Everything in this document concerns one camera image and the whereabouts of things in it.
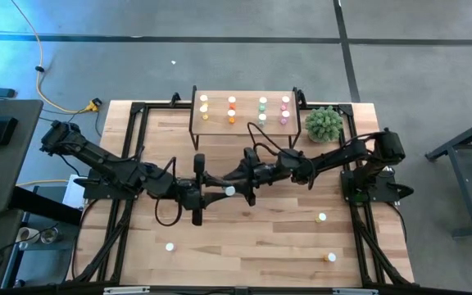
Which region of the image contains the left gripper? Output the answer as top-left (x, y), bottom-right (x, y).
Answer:
top-left (176, 153), bottom-right (231, 227)

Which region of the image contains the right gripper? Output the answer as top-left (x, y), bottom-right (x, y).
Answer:
top-left (224, 147), bottom-right (302, 207)

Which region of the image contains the green faux plant grey pot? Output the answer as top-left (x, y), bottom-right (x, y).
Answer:
top-left (304, 105), bottom-right (344, 144)

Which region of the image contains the white paper sheet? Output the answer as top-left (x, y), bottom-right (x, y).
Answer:
top-left (62, 175), bottom-right (86, 209)

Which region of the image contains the round metal cup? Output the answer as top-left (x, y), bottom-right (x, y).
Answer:
top-left (40, 227), bottom-right (60, 245)

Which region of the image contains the black desk leg beam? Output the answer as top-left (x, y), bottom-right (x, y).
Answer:
top-left (9, 186), bottom-right (84, 225)

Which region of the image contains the white tape roll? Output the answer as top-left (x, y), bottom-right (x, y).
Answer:
top-left (16, 226), bottom-right (40, 243)

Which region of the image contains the grey metal stand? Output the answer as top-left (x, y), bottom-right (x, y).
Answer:
top-left (424, 111), bottom-right (472, 238)

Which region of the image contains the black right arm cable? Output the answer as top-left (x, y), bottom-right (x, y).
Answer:
top-left (246, 121), bottom-right (302, 157)

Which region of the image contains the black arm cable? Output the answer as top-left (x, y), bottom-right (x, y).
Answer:
top-left (246, 121), bottom-right (302, 157)
top-left (154, 157), bottom-right (183, 227)

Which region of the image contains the wooden shelf black metal frame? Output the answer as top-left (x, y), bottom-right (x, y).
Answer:
top-left (188, 84), bottom-right (302, 152)

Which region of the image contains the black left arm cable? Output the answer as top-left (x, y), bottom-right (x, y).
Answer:
top-left (154, 157), bottom-right (183, 227)

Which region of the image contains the black aluminium table frame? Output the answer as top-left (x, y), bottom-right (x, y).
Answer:
top-left (71, 100), bottom-right (415, 288)

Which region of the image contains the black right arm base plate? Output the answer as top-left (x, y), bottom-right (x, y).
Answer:
top-left (340, 169), bottom-right (402, 202)

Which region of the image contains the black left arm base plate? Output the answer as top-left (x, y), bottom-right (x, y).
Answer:
top-left (83, 168), bottom-right (143, 201)

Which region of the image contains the silver metal bracket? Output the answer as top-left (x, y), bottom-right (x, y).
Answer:
top-left (332, 288), bottom-right (379, 295)
top-left (102, 286), bottom-right (151, 295)

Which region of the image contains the yellow power cable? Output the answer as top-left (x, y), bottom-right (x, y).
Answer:
top-left (9, 0), bottom-right (100, 116)
top-left (16, 178), bottom-right (70, 188)

